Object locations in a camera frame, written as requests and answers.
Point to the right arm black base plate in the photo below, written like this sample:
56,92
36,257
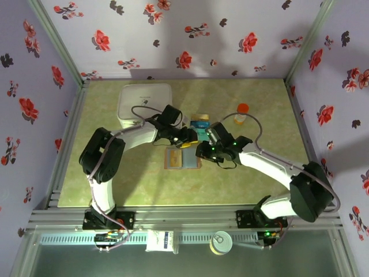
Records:
245,220

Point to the pale upright bracket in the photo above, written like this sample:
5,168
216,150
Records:
176,242

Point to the aluminium corner post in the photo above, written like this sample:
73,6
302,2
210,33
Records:
54,37
305,46

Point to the orange cap pill bottle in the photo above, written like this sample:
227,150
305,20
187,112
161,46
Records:
242,114

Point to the white paper pack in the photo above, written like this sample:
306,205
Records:
158,241

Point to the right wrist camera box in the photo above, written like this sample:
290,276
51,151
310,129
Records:
218,132

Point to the aluminium side rail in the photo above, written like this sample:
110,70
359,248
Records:
76,115
301,127

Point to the tin can with pull tab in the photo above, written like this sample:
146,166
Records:
221,243

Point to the gold credit card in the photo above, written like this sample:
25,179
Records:
176,158
201,117

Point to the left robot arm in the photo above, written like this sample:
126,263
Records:
101,155

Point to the teal credit card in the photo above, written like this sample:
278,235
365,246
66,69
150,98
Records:
203,135

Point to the aluminium cross rail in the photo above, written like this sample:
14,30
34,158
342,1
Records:
187,215

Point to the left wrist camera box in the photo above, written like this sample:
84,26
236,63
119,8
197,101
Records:
171,116

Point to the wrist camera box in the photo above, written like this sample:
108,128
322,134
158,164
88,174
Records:
218,132
171,116

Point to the white pill case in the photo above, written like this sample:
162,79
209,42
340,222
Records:
141,98

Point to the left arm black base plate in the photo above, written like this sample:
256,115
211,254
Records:
127,220

